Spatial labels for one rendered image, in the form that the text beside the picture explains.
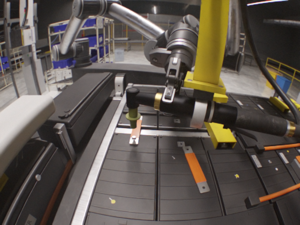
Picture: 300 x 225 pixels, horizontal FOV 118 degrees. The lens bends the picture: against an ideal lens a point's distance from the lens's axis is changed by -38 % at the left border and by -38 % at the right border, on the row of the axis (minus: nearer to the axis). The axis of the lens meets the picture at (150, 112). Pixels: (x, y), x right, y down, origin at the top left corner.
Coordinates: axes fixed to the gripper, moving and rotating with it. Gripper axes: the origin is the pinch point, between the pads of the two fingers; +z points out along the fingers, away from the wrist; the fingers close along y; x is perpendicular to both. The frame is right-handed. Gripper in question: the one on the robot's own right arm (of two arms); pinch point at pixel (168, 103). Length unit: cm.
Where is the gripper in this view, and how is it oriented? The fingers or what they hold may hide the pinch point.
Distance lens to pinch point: 33.5
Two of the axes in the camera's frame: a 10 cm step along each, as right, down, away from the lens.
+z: -2.9, 8.5, -4.5
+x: -9.5, -1.9, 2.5
